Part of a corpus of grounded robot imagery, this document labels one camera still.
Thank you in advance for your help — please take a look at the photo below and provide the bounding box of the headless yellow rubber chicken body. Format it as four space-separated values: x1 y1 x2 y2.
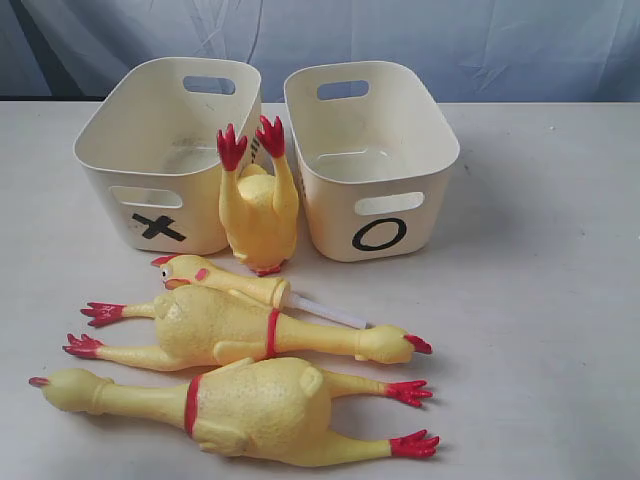
217 115 299 276

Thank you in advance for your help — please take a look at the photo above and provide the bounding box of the detached chicken head with tube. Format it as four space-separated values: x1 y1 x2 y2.
151 254 373 329

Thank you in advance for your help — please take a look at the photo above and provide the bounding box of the yellow rubber chicken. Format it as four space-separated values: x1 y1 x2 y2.
63 285 432 371
28 357 440 467

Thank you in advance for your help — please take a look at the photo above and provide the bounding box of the yellow rubber chicken front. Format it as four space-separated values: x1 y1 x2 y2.
28 357 440 467

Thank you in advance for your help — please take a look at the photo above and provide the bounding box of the cream bin marked O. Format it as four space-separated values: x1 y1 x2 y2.
284 61 460 262

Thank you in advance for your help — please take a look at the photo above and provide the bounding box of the cream bin marked X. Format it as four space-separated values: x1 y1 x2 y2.
74 57 265 255

